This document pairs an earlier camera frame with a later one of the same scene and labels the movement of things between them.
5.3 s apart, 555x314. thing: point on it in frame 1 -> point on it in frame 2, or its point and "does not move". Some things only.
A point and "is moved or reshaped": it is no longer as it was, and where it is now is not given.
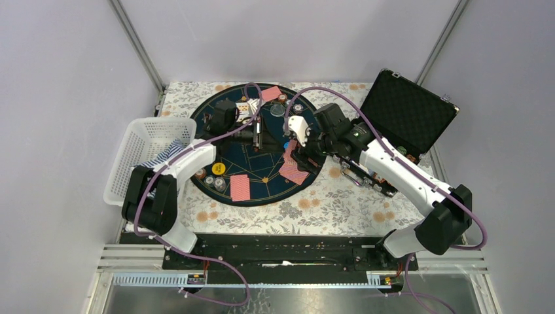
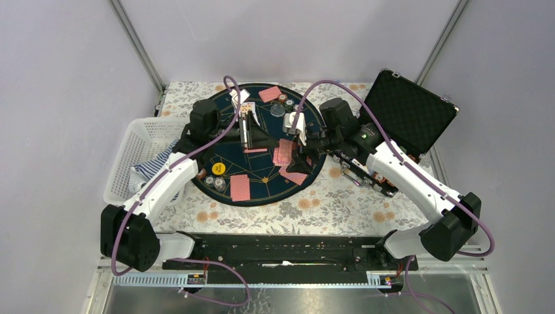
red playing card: (239, 187) does not move
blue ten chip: (220, 184) does not move
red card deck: (287, 157) is moved or reshaped
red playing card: (271, 93) does not move
